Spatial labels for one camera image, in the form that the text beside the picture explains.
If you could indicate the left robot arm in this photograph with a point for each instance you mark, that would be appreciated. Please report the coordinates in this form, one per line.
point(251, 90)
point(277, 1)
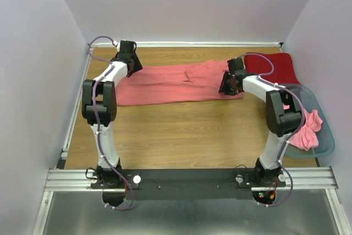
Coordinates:
point(99, 108)

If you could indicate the aluminium back rail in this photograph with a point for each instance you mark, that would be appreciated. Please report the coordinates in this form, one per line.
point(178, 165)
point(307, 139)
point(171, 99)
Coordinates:
point(207, 44)

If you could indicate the light pink t-shirt in basket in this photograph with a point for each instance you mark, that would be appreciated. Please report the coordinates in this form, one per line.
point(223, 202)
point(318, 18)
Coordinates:
point(306, 138)

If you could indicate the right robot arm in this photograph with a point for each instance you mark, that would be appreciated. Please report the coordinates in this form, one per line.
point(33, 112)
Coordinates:
point(284, 114)

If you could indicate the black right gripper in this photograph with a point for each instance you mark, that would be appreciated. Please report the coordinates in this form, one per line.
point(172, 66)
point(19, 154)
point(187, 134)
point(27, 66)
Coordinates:
point(223, 87)

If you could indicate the aluminium front rail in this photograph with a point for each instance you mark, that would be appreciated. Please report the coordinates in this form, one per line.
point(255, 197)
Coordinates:
point(299, 178)

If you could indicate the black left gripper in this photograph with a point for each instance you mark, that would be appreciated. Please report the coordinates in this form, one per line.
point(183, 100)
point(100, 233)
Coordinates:
point(137, 65)

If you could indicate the salmon pink t-shirt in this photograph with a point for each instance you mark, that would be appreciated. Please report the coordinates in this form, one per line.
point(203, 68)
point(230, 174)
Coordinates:
point(174, 83)

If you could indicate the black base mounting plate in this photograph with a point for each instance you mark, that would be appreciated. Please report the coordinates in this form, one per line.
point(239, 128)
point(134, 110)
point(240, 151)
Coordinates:
point(186, 184)

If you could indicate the aluminium rail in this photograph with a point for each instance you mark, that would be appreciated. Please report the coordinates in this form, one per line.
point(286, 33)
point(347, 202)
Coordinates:
point(299, 178)
point(207, 44)

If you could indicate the folded red t-shirt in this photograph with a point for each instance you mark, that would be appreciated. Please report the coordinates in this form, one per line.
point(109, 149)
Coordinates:
point(283, 72)

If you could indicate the blue plastic basket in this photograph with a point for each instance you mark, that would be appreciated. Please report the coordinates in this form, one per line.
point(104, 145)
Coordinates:
point(325, 137)

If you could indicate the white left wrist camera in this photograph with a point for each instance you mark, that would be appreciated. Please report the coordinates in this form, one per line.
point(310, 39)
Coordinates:
point(116, 44)

